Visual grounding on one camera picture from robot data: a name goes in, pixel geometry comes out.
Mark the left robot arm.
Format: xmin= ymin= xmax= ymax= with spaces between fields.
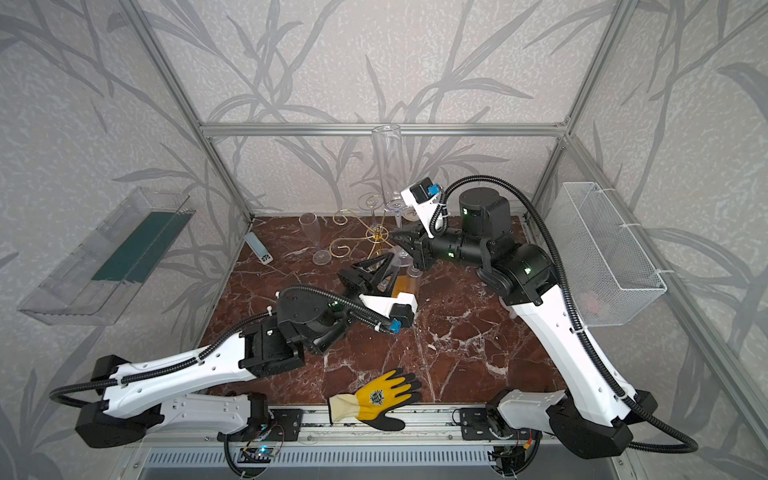
xmin=49 ymin=254 xmax=418 ymax=449

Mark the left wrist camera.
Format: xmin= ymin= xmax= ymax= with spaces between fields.
xmin=359 ymin=292 xmax=418 ymax=334

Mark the green circuit board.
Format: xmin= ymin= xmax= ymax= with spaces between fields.
xmin=236 ymin=445 xmax=280 ymax=465

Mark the gold wire wine glass rack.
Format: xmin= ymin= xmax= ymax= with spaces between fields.
xmin=327 ymin=208 xmax=396 ymax=259

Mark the grey remote control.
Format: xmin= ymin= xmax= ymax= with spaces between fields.
xmin=244 ymin=232 xmax=273 ymax=265

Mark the white wire mesh basket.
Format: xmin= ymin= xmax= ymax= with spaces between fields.
xmin=545 ymin=182 xmax=667 ymax=327

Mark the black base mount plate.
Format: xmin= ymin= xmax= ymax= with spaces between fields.
xmin=456 ymin=407 xmax=514 ymax=441
xmin=217 ymin=408 xmax=305 ymax=443

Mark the yellow black work glove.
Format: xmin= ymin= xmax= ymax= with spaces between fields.
xmin=327 ymin=369 xmax=422 ymax=432

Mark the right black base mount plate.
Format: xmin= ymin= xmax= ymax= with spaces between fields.
xmin=456 ymin=407 xmax=514 ymax=441

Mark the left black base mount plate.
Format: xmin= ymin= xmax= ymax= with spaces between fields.
xmin=217 ymin=408 xmax=305 ymax=443

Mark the clear acrylic wall shelf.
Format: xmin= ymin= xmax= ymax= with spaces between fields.
xmin=18 ymin=187 xmax=196 ymax=326

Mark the yellow wooden rack base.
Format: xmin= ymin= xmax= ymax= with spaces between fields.
xmin=392 ymin=274 xmax=420 ymax=298

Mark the aluminium front rail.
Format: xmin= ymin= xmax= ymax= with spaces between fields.
xmin=144 ymin=390 xmax=635 ymax=442

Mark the pink item in basket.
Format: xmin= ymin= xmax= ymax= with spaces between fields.
xmin=578 ymin=290 xmax=607 ymax=317

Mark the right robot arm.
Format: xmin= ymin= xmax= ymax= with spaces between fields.
xmin=392 ymin=174 xmax=699 ymax=459

